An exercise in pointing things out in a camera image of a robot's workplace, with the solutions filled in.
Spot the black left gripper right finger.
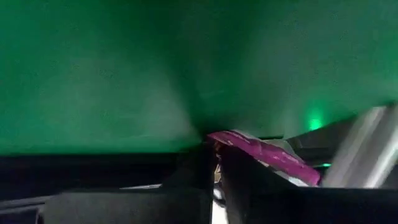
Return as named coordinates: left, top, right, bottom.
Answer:
left=219, top=145, right=398, bottom=224

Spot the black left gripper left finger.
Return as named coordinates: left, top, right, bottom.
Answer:
left=37, top=142, right=216, bottom=224

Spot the purple candy pack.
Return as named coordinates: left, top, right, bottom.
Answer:
left=207, top=129, right=322, bottom=187

